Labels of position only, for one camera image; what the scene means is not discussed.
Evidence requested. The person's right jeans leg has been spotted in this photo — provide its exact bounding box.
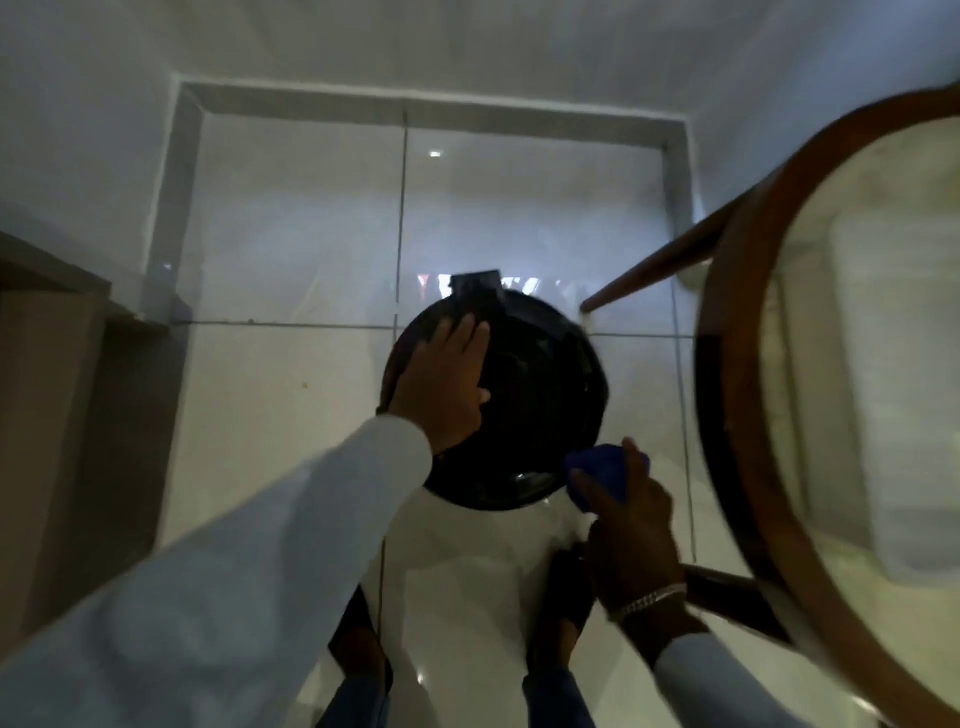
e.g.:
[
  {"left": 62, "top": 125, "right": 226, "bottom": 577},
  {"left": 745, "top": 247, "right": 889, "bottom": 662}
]
[{"left": 522, "top": 666, "right": 596, "bottom": 728}]

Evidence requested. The person's left forearm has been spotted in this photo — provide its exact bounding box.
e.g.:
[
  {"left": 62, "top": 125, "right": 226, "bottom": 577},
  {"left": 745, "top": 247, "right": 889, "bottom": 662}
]
[{"left": 0, "top": 414, "right": 435, "bottom": 728}]

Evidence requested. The brown wooden cabinet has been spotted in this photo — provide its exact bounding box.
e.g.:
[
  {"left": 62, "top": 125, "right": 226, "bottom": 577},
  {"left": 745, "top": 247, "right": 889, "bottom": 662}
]
[{"left": 0, "top": 231, "right": 190, "bottom": 661}]

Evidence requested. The person's left hand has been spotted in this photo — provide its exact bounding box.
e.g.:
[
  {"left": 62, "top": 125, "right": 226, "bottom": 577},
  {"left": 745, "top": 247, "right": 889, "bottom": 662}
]
[{"left": 386, "top": 312, "right": 493, "bottom": 456}]

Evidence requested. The person's left jeans leg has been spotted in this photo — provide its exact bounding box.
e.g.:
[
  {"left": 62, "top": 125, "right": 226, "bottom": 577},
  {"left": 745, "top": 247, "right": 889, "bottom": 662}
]
[{"left": 315, "top": 673, "right": 393, "bottom": 728}]

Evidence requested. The blue cloth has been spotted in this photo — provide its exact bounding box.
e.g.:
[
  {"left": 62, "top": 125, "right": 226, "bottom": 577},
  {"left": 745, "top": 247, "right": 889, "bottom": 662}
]
[{"left": 562, "top": 444, "right": 633, "bottom": 516}]

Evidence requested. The black round lidded bin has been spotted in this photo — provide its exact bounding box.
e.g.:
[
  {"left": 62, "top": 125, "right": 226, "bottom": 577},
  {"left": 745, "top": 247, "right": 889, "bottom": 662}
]
[{"left": 378, "top": 271, "right": 610, "bottom": 513}]

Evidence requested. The black sandal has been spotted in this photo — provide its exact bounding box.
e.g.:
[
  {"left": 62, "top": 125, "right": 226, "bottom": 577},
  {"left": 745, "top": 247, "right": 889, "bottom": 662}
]
[
  {"left": 327, "top": 585, "right": 396, "bottom": 699},
  {"left": 525, "top": 543, "right": 599, "bottom": 676}
]

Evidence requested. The person's right forearm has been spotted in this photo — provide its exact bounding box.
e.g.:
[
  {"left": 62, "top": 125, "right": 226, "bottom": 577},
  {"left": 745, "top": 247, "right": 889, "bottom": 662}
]
[{"left": 618, "top": 597, "right": 815, "bottom": 728}]

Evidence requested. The person's jeans leg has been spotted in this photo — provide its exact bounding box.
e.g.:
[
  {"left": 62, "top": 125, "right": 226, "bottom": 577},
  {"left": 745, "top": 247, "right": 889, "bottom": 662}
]
[
  {"left": 315, "top": 673, "right": 393, "bottom": 728},
  {"left": 522, "top": 666, "right": 596, "bottom": 728}
]

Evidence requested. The silver bracelet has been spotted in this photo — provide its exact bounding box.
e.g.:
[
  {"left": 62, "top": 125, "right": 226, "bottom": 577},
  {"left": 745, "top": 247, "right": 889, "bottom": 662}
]
[{"left": 606, "top": 582, "right": 689, "bottom": 625}]

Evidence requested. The round wooden glass-top table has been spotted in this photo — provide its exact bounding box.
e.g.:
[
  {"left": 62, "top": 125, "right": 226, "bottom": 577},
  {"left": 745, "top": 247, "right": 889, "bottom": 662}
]
[{"left": 579, "top": 81, "right": 960, "bottom": 728}]

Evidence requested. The person's right hand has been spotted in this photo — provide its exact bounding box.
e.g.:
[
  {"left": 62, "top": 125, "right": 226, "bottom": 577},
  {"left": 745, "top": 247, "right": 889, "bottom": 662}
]
[{"left": 567, "top": 438, "right": 678, "bottom": 618}]

